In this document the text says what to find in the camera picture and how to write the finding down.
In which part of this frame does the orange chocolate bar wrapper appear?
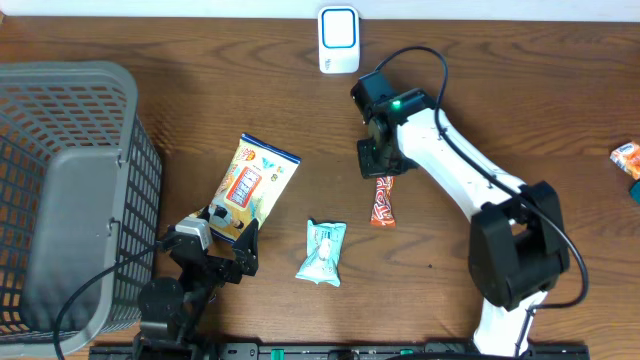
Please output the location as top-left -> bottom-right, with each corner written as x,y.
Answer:
370,176 -> 396,228

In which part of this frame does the yellow snack bag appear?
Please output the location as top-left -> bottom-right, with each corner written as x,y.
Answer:
192,133 -> 301,243

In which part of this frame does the teal small snack packet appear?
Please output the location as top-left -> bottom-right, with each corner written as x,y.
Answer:
296,219 -> 347,287

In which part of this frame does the orange small snack packet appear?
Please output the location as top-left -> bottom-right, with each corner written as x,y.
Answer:
610,141 -> 640,180

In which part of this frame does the blue mouthwash bottle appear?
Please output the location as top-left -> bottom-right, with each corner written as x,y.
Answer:
629,181 -> 640,204

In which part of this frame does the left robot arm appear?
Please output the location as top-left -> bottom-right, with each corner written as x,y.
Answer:
132,217 -> 259,359

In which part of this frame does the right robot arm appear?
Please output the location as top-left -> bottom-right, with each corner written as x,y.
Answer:
351,71 -> 569,356

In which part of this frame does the white barcode scanner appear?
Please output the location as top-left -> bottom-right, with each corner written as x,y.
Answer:
317,5 -> 360,74

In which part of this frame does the grey plastic basket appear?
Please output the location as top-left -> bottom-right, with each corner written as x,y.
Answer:
1,61 -> 162,359

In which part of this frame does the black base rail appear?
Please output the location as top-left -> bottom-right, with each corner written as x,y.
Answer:
89,340 -> 592,360

